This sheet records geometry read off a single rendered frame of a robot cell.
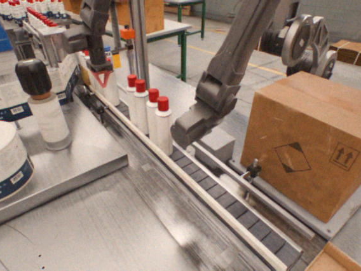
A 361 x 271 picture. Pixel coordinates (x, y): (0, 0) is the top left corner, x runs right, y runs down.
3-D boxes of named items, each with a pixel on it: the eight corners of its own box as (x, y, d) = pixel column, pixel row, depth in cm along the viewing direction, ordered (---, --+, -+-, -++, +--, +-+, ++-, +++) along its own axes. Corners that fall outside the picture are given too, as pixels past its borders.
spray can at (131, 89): (128, 125, 95) (121, 75, 82) (140, 120, 97) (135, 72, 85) (135, 130, 91) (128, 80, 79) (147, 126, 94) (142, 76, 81)
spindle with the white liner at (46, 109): (43, 141, 86) (7, 59, 68) (68, 132, 91) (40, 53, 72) (49, 154, 81) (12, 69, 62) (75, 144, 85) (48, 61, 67)
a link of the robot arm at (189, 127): (239, 95, 49) (208, 74, 52) (201, 119, 43) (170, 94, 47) (225, 133, 58) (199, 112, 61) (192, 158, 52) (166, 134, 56)
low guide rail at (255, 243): (89, 89, 116) (88, 85, 115) (92, 88, 117) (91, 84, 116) (281, 275, 49) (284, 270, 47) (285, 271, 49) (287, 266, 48)
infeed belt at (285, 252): (60, 66, 156) (58, 60, 154) (73, 63, 160) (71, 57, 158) (274, 285, 52) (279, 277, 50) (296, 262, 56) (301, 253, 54)
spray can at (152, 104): (147, 142, 86) (142, 89, 73) (159, 136, 89) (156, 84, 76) (154, 149, 83) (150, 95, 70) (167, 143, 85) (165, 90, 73)
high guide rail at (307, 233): (102, 75, 117) (101, 72, 116) (104, 74, 117) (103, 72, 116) (309, 240, 49) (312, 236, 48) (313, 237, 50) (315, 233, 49)
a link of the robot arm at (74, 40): (106, 20, 74) (91, 5, 76) (70, 26, 67) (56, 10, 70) (105, 52, 83) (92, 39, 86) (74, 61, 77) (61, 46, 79)
